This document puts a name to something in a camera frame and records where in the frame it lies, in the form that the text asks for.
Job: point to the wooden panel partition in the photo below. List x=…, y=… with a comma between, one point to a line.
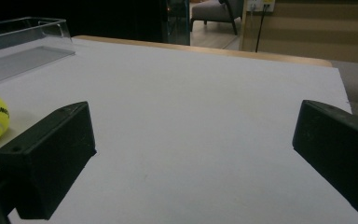
x=317, y=34

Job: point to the wooden table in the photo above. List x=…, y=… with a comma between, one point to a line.
x=217, y=51

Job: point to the clear plastic container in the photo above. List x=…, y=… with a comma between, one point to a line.
x=18, y=62

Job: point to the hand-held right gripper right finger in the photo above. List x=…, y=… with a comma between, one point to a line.
x=338, y=152

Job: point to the white board sheet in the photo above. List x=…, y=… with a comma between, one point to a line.
x=192, y=124

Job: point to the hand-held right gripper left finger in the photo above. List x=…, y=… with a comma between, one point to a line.
x=48, y=161

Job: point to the white wall outlet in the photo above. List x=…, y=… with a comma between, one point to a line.
x=259, y=4

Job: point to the grey armchair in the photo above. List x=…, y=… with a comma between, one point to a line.
x=211, y=11

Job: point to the dark cabinet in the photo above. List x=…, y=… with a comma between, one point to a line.
x=178, y=21

